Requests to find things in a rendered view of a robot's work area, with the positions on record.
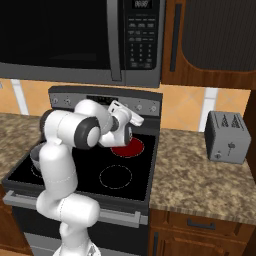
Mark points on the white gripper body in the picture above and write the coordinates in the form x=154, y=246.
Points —
x=132, y=117

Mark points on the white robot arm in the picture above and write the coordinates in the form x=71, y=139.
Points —
x=58, y=166

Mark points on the grey stove knob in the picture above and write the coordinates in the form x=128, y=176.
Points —
x=67, y=101
x=153, y=108
x=139, y=107
x=55, y=100

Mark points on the black glass-top stove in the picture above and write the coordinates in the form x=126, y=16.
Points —
x=96, y=166

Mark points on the black steel microwave oven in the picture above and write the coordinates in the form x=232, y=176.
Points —
x=141, y=40

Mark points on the grey toaster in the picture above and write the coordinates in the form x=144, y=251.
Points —
x=226, y=140

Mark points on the grey metal pan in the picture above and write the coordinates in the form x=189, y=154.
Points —
x=35, y=156

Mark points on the brown cupboard door dark panel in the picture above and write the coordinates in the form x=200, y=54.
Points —
x=216, y=36

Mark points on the black microwave door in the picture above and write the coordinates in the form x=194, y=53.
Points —
x=53, y=30

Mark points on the dark brown tall cabinet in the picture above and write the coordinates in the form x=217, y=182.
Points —
x=250, y=133

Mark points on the black oven door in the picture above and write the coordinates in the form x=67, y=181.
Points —
x=116, y=238

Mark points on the brown wooden drawer front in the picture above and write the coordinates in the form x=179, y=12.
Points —
x=226, y=225

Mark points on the brown wooden cupboard door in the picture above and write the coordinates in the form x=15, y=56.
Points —
x=200, y=245

